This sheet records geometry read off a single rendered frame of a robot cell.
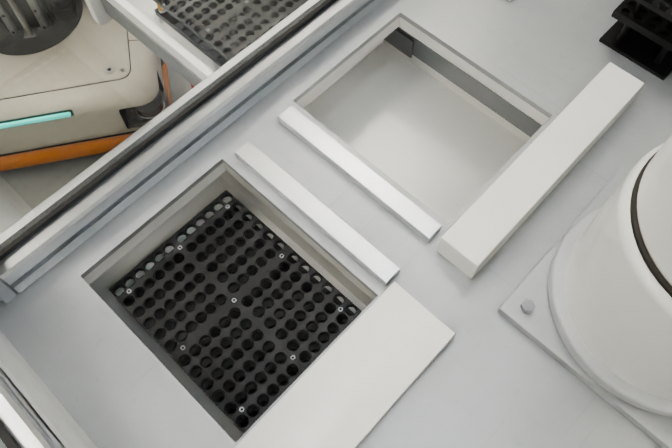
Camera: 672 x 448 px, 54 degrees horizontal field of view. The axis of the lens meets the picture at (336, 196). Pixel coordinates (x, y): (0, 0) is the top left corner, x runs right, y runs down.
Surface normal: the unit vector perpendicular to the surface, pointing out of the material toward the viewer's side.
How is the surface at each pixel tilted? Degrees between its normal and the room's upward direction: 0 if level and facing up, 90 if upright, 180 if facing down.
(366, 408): 0
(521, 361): 0
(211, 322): 0
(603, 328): 90
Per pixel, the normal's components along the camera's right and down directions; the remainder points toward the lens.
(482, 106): -0.69, 0.64
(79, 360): 0.00, -0.48
